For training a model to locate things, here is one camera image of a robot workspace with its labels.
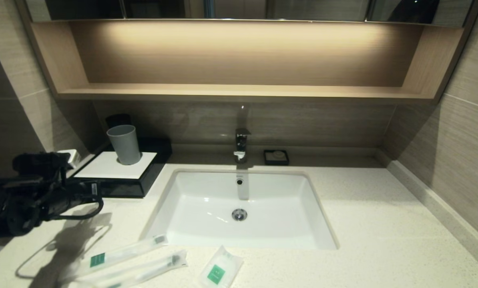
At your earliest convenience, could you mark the clear toothbrush packet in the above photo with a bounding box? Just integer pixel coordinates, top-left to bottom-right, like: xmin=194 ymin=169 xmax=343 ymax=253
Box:
xmin=73 ymin=250 xmax=189 ymax=288

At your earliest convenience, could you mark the black box with white top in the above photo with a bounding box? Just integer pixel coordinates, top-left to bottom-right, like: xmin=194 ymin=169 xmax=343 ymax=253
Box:
xmin=74 ymin=137 xmax=173 ymax=198

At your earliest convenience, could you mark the grey plastic cup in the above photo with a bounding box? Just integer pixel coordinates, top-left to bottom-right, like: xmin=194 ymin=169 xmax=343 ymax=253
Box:
xmin=106 ymin=124 xmax=142 ymax=165

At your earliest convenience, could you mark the dental kit packet green label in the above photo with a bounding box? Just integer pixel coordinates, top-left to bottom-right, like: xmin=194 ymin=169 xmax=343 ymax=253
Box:
xmin=59 ymin=234 xmax=169 ymax=283

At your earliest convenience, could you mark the white sink basin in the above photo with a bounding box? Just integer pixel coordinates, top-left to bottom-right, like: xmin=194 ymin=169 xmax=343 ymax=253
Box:
xmin=141 ymin=168 xmax=339 ymax=250

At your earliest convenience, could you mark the small sachet green label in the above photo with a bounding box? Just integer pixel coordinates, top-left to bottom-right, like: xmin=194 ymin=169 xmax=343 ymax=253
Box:
xmin=198 ymin=246 xmax=244 ymax=288

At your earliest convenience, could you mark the chrome faucet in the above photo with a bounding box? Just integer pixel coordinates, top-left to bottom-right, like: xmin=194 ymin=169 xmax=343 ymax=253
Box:
xmin=234 ymin=105 xmax=252 ymax=164

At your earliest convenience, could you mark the black soap dish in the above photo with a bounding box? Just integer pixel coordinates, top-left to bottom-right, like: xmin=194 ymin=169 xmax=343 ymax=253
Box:
xmin=263 ymin=149 xmax=289 ymax=166

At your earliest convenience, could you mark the mirror cabinet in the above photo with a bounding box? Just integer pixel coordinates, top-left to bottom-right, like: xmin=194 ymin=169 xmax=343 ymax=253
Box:
xmin=25 ymin=0 xmax=475 ymax=28

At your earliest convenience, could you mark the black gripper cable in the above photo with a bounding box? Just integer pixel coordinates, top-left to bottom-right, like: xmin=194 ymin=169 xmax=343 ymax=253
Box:
xmin=43 ymin=196 xmax=104 ymax=221

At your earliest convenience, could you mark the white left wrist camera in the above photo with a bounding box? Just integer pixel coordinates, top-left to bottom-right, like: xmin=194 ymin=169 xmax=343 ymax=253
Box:
xmin=58 ymin=149 xmax=82 ymax=169

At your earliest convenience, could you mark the wooden wall shelf niche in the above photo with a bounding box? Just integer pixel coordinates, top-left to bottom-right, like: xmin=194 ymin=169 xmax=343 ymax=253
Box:
xmin=16 ymin=0 xmax=478 ymax=104

